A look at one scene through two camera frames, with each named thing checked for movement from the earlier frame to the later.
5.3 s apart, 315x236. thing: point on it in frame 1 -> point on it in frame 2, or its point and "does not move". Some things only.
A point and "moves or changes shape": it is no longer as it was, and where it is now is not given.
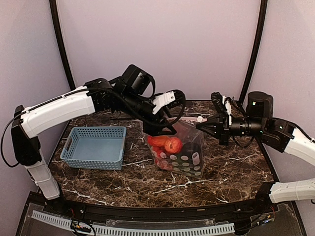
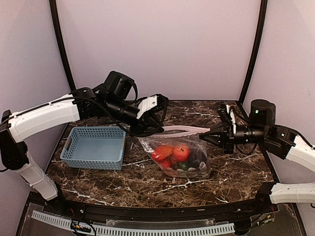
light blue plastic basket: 95,148 does not move
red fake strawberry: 157,140 -> 162,153
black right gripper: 219,131 -> 226,130
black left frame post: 55,17 does not move
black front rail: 270,206 does not move
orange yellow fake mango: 173,145 -> 181,153
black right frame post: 256,48 does not move
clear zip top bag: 181,152 moves or changes shape
